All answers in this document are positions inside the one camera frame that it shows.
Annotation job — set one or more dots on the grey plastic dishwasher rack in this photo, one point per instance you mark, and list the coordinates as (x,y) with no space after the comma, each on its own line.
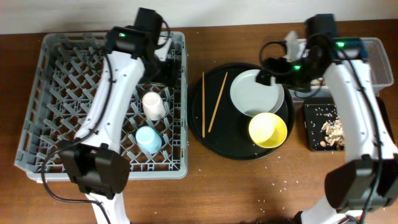
(65,83)

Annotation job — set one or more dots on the pink plastic cup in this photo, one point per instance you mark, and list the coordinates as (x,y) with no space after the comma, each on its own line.
(153,106)

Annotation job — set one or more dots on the black rectangular tray bin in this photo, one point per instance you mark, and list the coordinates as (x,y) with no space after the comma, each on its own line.
(319,112)

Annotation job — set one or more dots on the round black serving tray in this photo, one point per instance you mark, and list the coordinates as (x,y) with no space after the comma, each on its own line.
(229,135)

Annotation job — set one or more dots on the light blue plastic cup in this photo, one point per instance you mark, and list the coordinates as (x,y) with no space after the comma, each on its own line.
(148,140)

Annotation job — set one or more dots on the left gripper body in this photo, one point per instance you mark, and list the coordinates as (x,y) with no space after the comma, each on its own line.
(164,73)

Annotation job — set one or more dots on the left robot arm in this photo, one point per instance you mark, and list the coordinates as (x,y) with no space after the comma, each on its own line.
(92,160)

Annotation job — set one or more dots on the brown food scraps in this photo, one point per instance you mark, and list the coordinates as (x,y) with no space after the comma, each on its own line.
(334,136)

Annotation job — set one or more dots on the yellow plastic bowl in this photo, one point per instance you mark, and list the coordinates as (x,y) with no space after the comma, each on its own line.
(267,130)

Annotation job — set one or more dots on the grey round plate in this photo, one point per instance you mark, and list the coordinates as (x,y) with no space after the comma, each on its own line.
(252,98)

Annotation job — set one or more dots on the clear plastic bin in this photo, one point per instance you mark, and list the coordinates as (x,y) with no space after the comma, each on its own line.
(381,73)

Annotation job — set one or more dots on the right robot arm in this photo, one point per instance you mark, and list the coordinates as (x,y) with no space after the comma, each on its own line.
(368,179)

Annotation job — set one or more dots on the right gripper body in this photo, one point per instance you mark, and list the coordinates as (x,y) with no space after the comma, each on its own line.
(297,75)

